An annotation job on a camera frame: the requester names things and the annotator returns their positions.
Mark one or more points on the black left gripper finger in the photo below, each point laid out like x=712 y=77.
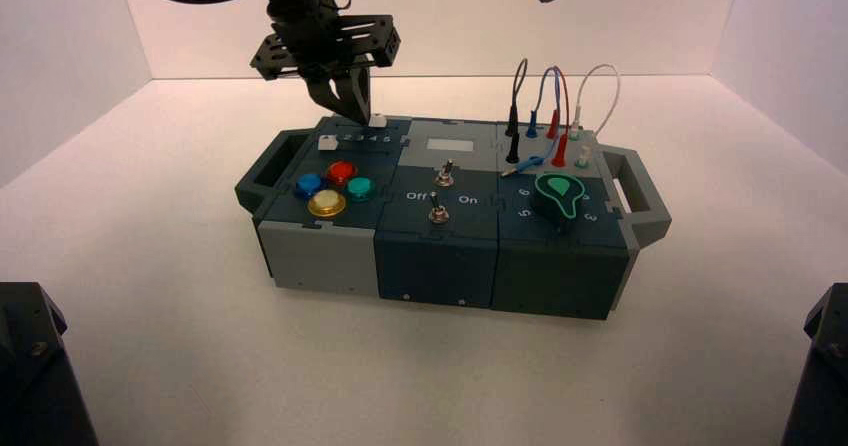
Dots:
x=361 y=98
x=328 y=95

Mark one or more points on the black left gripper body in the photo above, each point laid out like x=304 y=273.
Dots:
x=324 y=42

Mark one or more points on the white square slider knob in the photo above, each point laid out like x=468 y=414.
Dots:
x=378 y=121
x=327 y=143

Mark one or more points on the red round push button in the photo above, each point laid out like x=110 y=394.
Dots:
x=341 y=172

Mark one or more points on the teal round push button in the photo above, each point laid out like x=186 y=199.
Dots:
x=360 y=188

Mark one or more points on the blue round push button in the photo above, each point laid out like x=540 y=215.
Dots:
x=309 y=185

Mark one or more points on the grey rectangular display screen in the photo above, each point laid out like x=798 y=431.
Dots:
x=450 y=145

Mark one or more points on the yellow round push button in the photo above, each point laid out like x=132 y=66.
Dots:
x=326 y=203

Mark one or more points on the dark teal grey task box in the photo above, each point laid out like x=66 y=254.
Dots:
x=434 y=264

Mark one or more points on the black green rotary knob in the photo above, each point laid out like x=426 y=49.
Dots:
x=558 y=199

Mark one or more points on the metal toggle switch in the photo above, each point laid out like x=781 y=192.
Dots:
x=435 y=210
x=444 y=174

